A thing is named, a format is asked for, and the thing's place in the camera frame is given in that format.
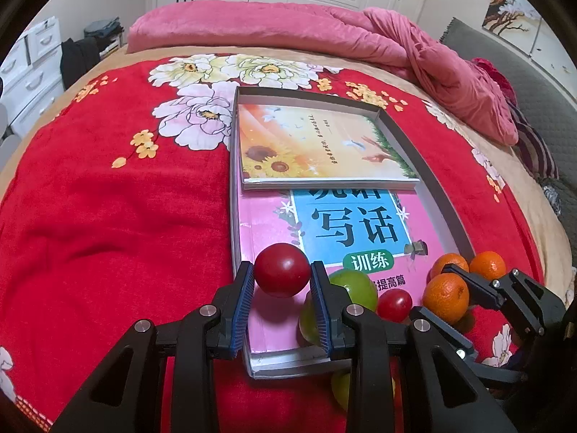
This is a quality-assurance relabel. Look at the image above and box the orange mandarin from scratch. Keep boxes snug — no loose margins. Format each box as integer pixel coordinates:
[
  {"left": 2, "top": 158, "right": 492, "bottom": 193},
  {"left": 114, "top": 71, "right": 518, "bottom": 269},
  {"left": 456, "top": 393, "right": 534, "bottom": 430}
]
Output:
[
  {"left": 469, "top": 250, "right": 507, "bottom": 281},
  {"left": 423, "top": 273, "right": 470, "bottom": 324},
  {"left": 428, "top": 253, "right": 470, "bottom": 280}
]

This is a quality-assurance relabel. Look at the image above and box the magenta red cloth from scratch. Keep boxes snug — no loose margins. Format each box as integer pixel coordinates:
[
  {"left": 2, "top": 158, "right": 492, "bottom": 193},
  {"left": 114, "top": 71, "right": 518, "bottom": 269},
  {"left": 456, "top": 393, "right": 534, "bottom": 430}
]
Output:
[{"left": 471, "top": 58, "right": 515, "bottom": 104}]

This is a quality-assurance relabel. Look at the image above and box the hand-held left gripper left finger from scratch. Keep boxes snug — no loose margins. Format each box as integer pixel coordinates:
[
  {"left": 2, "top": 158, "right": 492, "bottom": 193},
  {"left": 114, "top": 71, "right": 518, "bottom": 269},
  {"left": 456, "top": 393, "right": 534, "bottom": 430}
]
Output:
[{"left": 50, "top": 261, "right": 255, "bottom": 433}]

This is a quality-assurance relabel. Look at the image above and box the tree branch wall painting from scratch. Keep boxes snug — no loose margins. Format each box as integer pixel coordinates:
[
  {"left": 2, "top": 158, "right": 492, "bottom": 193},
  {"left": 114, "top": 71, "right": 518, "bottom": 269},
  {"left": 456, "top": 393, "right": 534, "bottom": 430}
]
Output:
[{"left": 481, "top": 0, "right": 544, "bottom": 52}]

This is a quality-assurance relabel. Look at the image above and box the red tomato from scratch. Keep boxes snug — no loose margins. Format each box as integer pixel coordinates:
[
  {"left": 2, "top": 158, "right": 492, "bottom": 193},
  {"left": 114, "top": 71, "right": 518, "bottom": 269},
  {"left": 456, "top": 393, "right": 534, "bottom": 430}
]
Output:
[
  {"left": 378, "top": 289, "right": 413, "bottom": 323},
  {"left": 254, "top": 242, "right": 312, "bottom": 299}
]

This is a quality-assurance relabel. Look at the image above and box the grey blue clothes pile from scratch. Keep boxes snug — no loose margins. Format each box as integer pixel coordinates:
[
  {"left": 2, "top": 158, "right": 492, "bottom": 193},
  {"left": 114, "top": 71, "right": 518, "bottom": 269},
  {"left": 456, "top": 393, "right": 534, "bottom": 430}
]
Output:
[{"left": 83, "top": 17, "right": 124, "bottom": 52}]

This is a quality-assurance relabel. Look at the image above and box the black bag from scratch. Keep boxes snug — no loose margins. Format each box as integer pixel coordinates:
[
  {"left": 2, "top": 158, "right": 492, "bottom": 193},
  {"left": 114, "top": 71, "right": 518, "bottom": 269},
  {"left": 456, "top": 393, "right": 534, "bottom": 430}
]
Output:
[{"left": 60, "top": 37, "right": 101, "bottom": 92}]

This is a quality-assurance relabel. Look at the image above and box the sunflower cover book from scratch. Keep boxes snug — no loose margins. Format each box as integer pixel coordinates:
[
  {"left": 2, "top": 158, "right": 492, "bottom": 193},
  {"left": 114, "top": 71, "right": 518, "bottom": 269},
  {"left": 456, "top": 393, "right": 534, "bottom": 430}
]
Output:
[{"left": 237, "top": 103, "right": 421, "bottom": 191}]

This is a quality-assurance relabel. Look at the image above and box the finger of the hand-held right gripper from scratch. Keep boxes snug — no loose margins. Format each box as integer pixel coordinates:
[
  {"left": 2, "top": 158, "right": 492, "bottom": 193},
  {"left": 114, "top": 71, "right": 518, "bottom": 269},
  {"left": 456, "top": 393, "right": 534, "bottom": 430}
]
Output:
[
  {"left": 410, "top": 305, "right": 528, "bottom": 383},
  {"left": 441, "top": 263, "right": 502, "bottom": 308}
]

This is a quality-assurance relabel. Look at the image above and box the pink duvet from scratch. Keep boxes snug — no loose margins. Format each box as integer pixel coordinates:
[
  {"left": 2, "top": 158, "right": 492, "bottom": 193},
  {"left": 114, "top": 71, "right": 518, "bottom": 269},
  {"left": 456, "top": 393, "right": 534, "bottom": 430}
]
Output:
[{"left": 126, "top": 1, "right": 519, "bottom": 145}]

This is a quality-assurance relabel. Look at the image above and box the red floral blanket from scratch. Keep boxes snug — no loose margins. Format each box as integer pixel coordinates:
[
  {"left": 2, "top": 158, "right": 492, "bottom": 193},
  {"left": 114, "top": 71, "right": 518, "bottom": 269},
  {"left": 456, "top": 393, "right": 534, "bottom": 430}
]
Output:
[{"left": 0, "top": 53, "right": 546, "bottom": 433}]

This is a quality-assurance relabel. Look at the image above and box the small white drawer box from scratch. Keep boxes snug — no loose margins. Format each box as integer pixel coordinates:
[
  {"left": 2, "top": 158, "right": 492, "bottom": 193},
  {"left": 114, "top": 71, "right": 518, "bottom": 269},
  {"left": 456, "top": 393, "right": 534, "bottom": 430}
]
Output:
[
  {"left": 26, "top": 17, "right": 62, "bottom": 61},
  {"left": 0, "top": 43, "right": 31, "bottom": 83}
]

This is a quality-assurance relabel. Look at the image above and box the purple striped pillow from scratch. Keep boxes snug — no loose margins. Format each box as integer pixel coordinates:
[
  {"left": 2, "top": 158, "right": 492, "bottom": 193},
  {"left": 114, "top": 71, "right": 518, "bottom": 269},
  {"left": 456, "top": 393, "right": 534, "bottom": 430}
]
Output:
[{"left": 507, "top": 101, "right": 560, "bottom": 179}]

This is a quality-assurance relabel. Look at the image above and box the small yellow-green fruit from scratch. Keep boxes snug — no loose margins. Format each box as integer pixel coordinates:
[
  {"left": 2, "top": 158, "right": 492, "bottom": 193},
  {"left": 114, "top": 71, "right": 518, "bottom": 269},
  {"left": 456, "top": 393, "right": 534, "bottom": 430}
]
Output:
[{"left": 331, "top": 370, "right": 397, "bottom": 412}]

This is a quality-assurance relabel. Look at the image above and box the grey cardboard box lid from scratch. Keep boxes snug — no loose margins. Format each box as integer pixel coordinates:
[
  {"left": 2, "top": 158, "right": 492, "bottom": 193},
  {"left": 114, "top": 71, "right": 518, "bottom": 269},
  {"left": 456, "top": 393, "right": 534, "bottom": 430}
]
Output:
[{"left": 229, "top": 86, "right": 477, "bottom": 377}]

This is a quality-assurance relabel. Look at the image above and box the grey quilted cushion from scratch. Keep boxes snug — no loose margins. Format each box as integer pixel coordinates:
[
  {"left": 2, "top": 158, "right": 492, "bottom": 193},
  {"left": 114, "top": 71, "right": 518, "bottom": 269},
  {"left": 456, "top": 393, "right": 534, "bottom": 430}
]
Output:
[{"left": 439, "top": 17, "right": 577, "bottom": 181}]

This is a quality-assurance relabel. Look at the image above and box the green round fruit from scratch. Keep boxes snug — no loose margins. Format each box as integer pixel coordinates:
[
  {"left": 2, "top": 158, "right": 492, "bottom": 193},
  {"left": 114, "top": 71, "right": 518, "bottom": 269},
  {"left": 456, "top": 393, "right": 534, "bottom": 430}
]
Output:
[
  {"left": 328, "top": 268, "right": 379, "bottom": 314},
  {"left": 299, "top": 291, "right": 326, "bottom": 346}
]

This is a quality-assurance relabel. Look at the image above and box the pink exercise book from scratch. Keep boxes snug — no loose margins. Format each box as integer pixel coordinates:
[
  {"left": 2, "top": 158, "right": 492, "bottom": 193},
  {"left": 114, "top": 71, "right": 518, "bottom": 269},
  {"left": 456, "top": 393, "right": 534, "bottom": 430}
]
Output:
[{"left": 234, "top": 187, "right": 456, "bottom": 355}]

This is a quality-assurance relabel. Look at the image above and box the white drawer chest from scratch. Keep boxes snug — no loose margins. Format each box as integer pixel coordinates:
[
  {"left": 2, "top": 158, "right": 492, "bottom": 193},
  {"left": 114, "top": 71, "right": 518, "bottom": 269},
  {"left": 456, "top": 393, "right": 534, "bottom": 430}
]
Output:
[{"left": 0, "top": 56, "right": 64, "bottom": 138}]

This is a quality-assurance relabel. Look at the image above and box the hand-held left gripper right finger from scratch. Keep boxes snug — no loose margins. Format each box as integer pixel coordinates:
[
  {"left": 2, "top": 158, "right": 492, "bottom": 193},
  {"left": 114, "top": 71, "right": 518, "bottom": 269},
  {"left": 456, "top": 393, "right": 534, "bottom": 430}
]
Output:
[{"left": 309, "top": 260, "right": 519, "bottom": 433}]

